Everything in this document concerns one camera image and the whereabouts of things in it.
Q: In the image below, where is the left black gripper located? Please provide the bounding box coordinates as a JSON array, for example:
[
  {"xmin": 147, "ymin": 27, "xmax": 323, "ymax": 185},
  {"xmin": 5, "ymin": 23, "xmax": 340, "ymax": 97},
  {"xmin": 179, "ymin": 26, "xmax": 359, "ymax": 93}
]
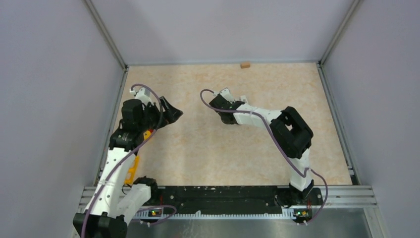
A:
[{"xmin": 138, "ymin": 96, "xmax": 182, "ymax": 132}]

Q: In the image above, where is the slim white remote control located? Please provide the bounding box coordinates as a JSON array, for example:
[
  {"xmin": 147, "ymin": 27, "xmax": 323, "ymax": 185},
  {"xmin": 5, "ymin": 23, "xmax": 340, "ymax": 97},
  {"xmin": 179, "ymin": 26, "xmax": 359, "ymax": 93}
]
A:
[{"xmin": 240, "ymin": 95, "xmax": 248, "ymax": 103}]

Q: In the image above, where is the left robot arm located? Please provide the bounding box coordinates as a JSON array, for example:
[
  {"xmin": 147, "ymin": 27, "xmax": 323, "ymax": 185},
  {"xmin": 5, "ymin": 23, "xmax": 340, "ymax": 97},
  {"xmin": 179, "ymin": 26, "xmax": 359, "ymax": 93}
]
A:
[{"xmin": 73, "ymin": 97, "xmax": 183, "ymax": 238}]

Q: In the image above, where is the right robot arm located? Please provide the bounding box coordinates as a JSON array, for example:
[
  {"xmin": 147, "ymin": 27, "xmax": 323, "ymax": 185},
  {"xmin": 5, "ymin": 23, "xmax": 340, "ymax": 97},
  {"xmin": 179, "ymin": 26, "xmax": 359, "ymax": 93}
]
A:
[{"xmin": 206, "ymin": 93, "xmax": 314, "ymax": 204}]

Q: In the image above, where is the yellow plastic toy tool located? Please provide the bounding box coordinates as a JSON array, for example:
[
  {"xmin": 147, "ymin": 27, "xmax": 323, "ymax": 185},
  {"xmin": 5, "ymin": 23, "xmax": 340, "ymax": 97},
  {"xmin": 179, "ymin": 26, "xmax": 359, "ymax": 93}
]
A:
[{"xmin": 143, "ymin": 129, "xmax": 153, "ymax": 140}]

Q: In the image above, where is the small wooden block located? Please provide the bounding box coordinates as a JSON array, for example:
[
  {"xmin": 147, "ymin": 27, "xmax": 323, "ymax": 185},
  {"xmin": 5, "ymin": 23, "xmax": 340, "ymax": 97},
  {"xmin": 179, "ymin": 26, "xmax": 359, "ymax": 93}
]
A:
[{"xmin": 240, "ymin": 62, "xmax": 251, "ymax": 69}]

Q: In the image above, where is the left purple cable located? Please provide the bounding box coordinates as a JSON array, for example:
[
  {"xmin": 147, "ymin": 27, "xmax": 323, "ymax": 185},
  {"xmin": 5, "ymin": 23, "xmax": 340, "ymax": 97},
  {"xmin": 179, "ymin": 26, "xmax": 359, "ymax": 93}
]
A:
[{"xmin": 80, "ymin": 83, "xmax": 178, "ymax": 238}]

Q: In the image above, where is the purple cable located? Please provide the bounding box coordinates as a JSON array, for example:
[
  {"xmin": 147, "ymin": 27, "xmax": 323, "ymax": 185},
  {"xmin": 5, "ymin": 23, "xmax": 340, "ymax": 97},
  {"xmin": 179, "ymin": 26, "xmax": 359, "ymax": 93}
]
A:
[
  {"xmin": 80, "ymin": 83, "xmax": 178, "ymax": 238},
  {"xmin": 200, "ymin": 89, "xmax": 329, "ymax": 226}
]

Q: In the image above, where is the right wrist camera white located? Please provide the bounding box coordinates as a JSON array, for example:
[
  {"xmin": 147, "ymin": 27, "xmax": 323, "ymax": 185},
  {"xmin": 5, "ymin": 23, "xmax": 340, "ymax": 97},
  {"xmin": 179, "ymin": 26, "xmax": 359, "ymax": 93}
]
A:
[{"xmin": 219, "ymin": 88, "xmax": 235, "ymax": 103}]

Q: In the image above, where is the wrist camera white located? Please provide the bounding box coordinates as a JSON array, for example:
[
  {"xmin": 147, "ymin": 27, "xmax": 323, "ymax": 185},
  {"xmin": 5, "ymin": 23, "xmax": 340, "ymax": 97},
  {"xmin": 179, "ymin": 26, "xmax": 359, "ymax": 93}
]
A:
[
  {"xmin": 219, "ymin": 88, "xmax": 235, "ymax": 103},
  {"xmin": 130, "ymin": 88, "xmax": 152, "ymax": 105}
]

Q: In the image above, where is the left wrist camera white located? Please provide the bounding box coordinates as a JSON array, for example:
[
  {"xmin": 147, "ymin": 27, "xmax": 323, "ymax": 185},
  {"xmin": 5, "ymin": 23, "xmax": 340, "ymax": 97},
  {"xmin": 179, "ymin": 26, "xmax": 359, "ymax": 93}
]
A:
[{"xmin": 130, "ymin": 88, "xmax": 152, "ymax": 105}]

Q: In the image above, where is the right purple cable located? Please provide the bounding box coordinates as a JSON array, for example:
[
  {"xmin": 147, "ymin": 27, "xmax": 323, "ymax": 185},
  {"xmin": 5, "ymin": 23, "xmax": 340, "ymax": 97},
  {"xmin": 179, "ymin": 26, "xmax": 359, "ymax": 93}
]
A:
[{"xmin": 200, "ymin": 89, "xmax": 329, "ymax": 226}]

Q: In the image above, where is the orange plastic frame toy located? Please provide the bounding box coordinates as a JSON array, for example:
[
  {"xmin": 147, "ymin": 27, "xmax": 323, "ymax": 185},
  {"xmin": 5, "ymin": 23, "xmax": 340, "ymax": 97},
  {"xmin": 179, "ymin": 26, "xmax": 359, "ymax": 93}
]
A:
[{"xmin": 124, "ymin": 156, "xmax": 140, "ymax": 184}]

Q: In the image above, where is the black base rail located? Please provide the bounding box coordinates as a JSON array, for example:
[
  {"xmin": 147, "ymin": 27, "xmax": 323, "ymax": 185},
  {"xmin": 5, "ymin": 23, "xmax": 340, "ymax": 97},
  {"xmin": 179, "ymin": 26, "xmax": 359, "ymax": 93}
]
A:
[{"xmin": 145, "ymin": 186, "xmax": 323, "ymax": 215}]

